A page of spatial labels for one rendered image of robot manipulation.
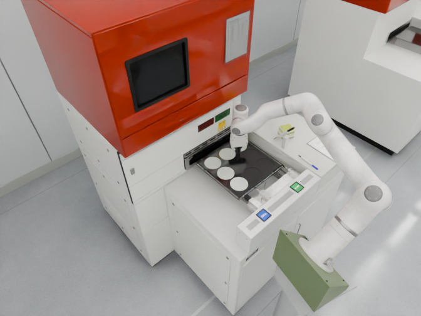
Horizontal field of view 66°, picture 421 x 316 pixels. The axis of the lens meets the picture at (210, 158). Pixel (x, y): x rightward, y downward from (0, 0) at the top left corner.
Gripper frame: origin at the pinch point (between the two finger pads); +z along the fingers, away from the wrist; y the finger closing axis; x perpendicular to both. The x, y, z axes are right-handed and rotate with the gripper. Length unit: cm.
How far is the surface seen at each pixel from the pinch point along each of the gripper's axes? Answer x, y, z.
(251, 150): 0.3, 8.7, 2.1
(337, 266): -75, 32, 10
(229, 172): -14.5, -8.1, 2.1
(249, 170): -15.1, 3.6, 2.1
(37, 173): 88, -164, 87
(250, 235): -60, -8, -4
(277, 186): -27.9, 16.3, 4.1
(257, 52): 248, 87, 73
